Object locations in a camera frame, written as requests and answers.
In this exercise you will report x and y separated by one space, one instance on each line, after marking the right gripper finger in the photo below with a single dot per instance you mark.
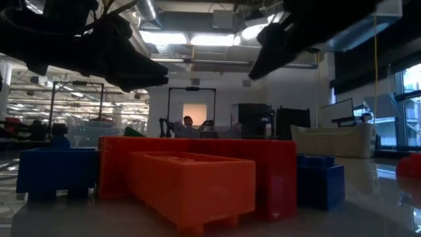
286 57
276 37

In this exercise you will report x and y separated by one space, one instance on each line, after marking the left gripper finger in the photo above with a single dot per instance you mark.
138 83
135 64

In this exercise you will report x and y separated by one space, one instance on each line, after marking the long red toy brick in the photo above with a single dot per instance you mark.
276 177

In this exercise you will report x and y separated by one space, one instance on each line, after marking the long orange toy brick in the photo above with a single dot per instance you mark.
192 191

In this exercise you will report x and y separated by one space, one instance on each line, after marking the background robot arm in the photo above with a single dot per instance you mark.
162 126

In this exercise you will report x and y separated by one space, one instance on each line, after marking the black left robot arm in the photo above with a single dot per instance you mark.
10 39

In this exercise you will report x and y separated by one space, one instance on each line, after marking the ceiling light panel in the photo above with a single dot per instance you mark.
164 37
212 40

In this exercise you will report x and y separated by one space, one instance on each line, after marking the green toy brick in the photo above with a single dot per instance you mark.
133 133

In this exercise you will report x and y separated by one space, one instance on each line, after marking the grey ceiling box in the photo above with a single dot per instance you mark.
222 19

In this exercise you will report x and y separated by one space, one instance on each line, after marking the metal ceiling pipe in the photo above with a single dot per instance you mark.
223 62

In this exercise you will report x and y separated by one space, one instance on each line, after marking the person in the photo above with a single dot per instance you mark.
188 121

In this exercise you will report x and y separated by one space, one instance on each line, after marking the clear plastic bin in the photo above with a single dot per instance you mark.
95 131

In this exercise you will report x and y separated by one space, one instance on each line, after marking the black cabinet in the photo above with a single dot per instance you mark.
255 120
292 123

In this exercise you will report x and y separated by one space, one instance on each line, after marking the computer monitor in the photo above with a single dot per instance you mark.
337 113

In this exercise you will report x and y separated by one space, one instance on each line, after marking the white pillar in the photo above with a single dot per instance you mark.
5 92

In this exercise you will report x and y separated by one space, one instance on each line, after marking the white plastic bin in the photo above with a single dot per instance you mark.
333 141

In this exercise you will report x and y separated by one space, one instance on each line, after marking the white angled panel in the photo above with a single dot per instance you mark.
383 105

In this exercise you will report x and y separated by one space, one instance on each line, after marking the black gantry frame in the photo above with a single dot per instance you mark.
192 88
79 83

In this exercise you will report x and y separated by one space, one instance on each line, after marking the rectangular silver air duct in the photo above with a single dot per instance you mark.
361 36

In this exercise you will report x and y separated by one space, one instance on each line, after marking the round silver air duct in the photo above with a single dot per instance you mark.
146 10

